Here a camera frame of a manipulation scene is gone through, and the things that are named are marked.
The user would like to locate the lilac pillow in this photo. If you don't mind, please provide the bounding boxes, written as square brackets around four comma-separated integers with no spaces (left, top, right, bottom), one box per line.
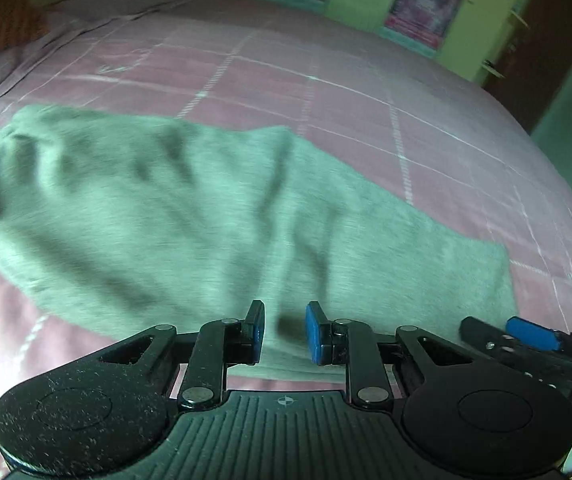
[48,0,219,28]

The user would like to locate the purple wall poster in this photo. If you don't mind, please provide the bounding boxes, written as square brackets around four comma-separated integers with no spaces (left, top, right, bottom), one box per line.
[385,0,466,47]

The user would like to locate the brown wooden door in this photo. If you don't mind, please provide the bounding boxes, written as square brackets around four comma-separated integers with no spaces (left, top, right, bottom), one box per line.
[483,0,572,133]

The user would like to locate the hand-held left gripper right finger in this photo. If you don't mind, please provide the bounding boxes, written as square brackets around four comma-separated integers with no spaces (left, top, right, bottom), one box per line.
[307,302,471,407]

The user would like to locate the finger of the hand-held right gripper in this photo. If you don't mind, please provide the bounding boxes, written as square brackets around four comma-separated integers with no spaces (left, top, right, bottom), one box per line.
[508,316,572,361]
[460,316,572,391]

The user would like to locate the cream corner shelf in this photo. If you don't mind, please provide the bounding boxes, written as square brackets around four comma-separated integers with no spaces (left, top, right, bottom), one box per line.
[480,0,534,81]

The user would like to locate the bed with pink checked sheet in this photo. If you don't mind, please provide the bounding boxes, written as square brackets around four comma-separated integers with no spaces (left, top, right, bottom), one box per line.
[0,0,572,480]

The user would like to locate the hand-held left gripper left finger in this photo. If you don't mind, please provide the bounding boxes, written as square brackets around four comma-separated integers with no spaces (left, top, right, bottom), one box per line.
[97,301,267,412]

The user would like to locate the green towel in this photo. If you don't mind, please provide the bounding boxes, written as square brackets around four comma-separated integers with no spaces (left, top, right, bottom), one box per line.
[0,104,520,382]

